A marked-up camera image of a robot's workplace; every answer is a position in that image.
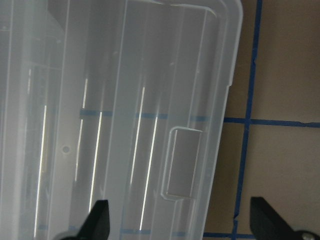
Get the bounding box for clear plastic box lid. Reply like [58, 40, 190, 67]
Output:
[0, 0, 243, 240]

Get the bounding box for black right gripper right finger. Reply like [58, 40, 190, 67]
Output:
[250, 196, 320, 240]

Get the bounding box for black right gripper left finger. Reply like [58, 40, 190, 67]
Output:
[53, 199, 111, 240]

